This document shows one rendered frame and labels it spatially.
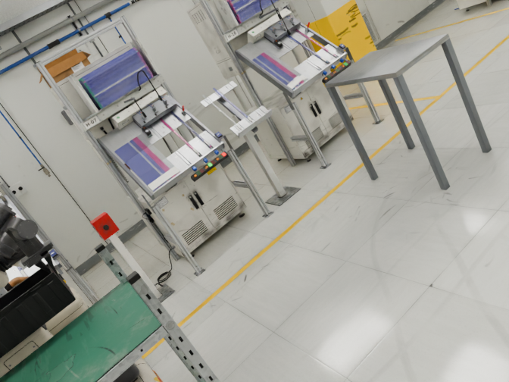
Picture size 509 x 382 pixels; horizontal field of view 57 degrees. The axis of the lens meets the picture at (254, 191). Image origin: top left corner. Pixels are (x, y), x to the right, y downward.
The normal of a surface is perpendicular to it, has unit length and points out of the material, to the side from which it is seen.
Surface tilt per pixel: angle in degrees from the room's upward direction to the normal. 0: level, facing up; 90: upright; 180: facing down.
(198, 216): 90
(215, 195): 90
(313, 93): 90
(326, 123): 90
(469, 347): 0
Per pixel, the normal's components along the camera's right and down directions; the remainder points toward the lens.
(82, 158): 0.49, 0.07
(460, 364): -0.48, -0.81
